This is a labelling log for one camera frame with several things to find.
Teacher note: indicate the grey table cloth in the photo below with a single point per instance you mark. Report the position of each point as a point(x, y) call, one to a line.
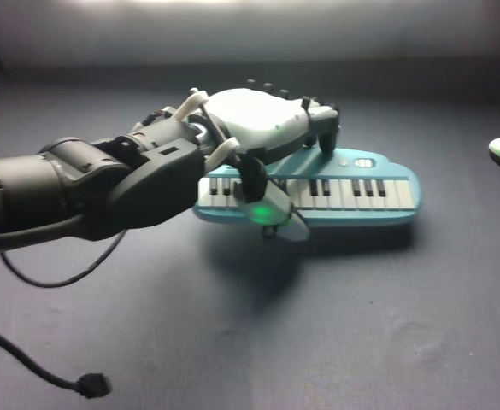
point(318, 320)

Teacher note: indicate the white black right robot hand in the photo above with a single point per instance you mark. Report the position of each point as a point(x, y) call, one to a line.
point(254, 115)

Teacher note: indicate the teal toy piano keyboard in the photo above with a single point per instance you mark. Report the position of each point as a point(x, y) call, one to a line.
point(360, 213)

